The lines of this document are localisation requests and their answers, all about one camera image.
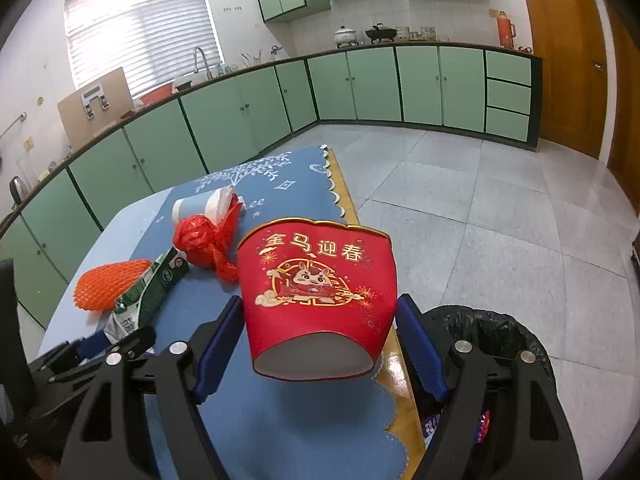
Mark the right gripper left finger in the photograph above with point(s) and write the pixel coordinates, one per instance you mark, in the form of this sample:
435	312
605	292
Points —
134	405

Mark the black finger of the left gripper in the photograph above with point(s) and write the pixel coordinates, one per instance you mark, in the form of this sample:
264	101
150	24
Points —
137	345

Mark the window blinds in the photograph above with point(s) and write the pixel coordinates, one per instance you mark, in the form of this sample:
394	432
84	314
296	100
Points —
152	41

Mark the white pot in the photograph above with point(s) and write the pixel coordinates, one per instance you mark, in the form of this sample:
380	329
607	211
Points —
345	37

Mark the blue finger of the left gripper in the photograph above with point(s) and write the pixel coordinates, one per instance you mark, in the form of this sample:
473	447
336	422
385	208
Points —
93	345

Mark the blue paper cup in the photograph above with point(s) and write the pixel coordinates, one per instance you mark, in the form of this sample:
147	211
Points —
213	205

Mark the cardboard box with scale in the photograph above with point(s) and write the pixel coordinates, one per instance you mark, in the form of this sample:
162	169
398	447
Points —
95	107

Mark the red basin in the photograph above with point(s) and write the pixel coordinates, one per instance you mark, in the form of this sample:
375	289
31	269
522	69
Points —
158	94

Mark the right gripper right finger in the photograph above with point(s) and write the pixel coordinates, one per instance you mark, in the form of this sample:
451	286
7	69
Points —
498	422

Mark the orange foam net sleeve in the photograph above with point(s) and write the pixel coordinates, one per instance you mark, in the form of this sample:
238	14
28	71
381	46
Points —
98	288

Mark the wooden door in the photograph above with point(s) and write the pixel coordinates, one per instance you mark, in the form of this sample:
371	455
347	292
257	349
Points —
624	157
567	35

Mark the crushed milk carton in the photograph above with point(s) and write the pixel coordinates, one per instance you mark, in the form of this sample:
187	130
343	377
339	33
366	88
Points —
139	305

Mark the orange thermos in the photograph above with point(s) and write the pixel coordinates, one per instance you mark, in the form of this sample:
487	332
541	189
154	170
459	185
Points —
506	31

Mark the red plastic bag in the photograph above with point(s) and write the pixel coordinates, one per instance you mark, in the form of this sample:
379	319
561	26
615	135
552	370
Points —
207	243

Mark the electric kettle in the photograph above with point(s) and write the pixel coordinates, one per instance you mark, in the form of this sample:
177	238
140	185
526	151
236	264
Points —
19	190

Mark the red paper cup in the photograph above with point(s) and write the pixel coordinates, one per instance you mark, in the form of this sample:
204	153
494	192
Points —
319	298

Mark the black wok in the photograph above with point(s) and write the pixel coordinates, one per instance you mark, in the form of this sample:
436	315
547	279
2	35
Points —
379	33

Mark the green lower cabinets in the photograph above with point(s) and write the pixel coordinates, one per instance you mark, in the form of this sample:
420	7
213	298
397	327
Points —
479	91

